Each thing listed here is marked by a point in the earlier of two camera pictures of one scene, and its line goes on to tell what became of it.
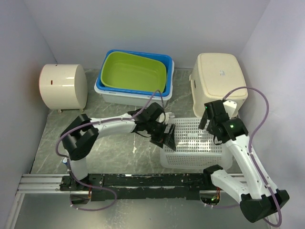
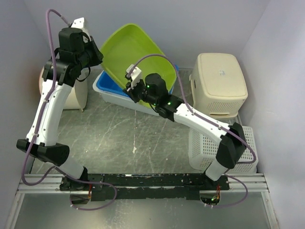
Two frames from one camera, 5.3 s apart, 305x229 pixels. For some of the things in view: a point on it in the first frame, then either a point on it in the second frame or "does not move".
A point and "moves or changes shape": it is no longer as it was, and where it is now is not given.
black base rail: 127,186 does not move
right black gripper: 203,121 -> 132,91
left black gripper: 170,142 -> 99,57
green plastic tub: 133,72 moves or changes shape
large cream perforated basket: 213,76 does not move
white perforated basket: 195,148 moves or changes shape
